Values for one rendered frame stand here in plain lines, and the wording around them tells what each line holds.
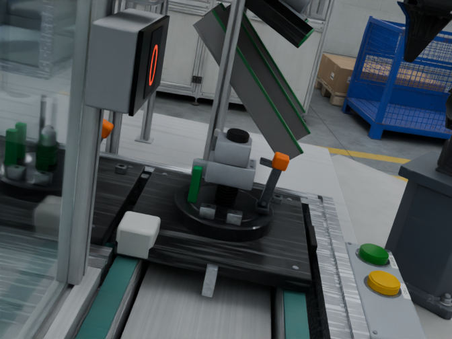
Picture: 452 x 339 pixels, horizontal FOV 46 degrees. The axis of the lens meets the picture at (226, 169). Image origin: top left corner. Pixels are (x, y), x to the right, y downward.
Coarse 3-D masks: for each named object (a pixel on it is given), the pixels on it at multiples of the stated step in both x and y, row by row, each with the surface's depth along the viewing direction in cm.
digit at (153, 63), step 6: (156, 30) 47; (162, 30) 50; (156, 36) 47; (156, 42) 48; (156, 48) 49; (150, 54) 46; (156, 54) 49; (150, 60) 47; (156, 60) 50; (150, 66) 47; (156, 66) 51; (150, 72) 48; (156, 72) 51; (150, 78) 49; (150, 84) 49; (150, 90) 50
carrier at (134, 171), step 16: (112, 160) 86; (112, 176) 80; (128, 176) 81; (96, 192) 74; (112, 192) 75; (128, 192) 76; (96, 208) 70; (112, 208) 71; (96, 224) 67; (112, 224) 68; (96, 240) 64
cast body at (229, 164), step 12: (228, 132) 70; (240, 132) 70; (216, 144) 69; (228, 144) 69; (240, 144) 69; (216, 156) 70; (228, 156) 69; (240, 156) 69; (192, 168) 72; (204, 168) 72; (216, 168) 70; (228, 168) 70; (240, 168) 70; (252, 168) 70; (204, 180) 71; (216, 180) 71; (228, 180) 71; (240, 180) 71; (252, 180) 70
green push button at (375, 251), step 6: (366, 246) 74; (372, 246) 75; (378, 246) 75; (360, 252) 74; (366, 252) 73; (372, 252) 73; (378, 252) 73; (384, 252) 74; (366, 258) 72; (372, 258) 72; (378, 258) 72; (384, 258) 72
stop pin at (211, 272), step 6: (210, 264) 64; (216, 264) 64; (210, 270) 63; (216, 270) 63; (204, 276) 64; (210, 276) 63; (216, 276) 63; (204, 282) 64; (210, 282) 64; (204, 288) 64; (210, 288) 64; (204, 294) 64; (210, 294) 64
